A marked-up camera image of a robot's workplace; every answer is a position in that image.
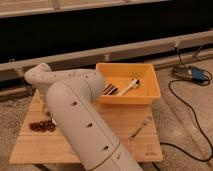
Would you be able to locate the metal fork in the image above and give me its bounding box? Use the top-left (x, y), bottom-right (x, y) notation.
top-left (129, 118), bottom-right (152, 140)

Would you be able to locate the blue power adapter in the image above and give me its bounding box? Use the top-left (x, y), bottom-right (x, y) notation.
top-left (172, 66), bottom-right (206, 83)

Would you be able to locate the dark red grape bunch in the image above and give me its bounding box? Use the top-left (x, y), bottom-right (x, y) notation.
top-left (29, 120), bottom-right (56, 132)

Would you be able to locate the orange plastic bin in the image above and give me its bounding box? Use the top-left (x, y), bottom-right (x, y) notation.
top-left (96, 63), bottom-right (161, 104)

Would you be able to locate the dark striped utensil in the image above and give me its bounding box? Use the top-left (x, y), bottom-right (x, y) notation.
top-left (103, 84), bottom-right (118, 95)

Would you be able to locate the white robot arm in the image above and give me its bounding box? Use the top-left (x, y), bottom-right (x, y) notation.
top-left (25, 63), bottom-right (143, 171)

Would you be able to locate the black power cable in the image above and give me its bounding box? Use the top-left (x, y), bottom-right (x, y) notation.
top-left (159, 46), bottom-right (213, 163)

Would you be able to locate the white handled utensil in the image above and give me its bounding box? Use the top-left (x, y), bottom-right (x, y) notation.
top-left (117, 78), bottom-right (139, 96)

